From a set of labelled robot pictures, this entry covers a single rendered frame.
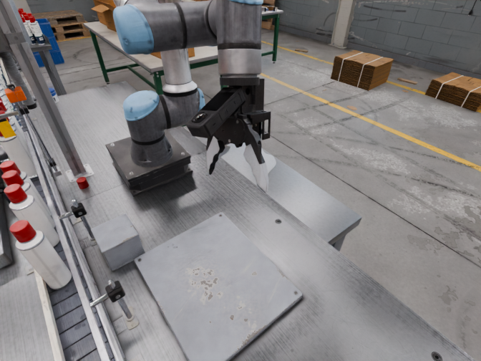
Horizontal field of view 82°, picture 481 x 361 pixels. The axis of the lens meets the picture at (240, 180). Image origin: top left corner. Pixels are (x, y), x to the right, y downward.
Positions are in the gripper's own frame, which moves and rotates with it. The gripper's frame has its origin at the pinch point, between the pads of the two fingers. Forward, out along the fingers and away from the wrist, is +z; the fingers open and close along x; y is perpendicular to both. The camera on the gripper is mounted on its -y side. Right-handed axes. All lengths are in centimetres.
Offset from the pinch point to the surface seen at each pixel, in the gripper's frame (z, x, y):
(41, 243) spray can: 12.7, 29.9, -27.6
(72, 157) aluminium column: 9, 78, -3
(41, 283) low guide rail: 25, 34, -29
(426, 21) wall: -91, 66, 525
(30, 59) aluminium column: -24, 70, -11
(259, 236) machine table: 26.5, 9.2, 21.6
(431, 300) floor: 99, -37, 122
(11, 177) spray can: 3, 49, -26
